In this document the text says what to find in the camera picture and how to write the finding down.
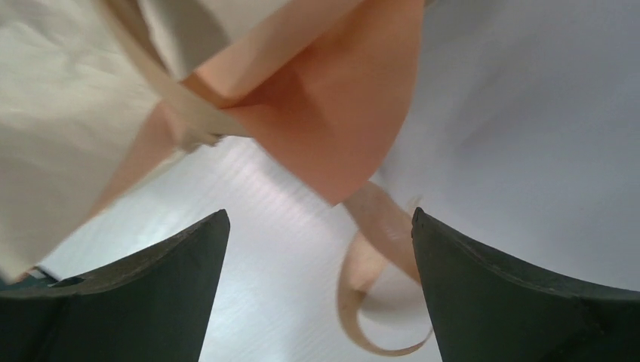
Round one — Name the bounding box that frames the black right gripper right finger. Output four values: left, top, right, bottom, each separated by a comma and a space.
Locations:
412, 209, 639, 361

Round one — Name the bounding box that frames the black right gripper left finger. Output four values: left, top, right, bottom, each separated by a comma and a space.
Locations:
1, 210, 230, 361

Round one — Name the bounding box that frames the brown wrapping paper sheet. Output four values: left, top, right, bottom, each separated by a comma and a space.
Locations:
1, 1, 426, 282

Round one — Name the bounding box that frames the tan ribbon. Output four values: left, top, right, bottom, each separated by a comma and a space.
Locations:
91, 1, 426, 357

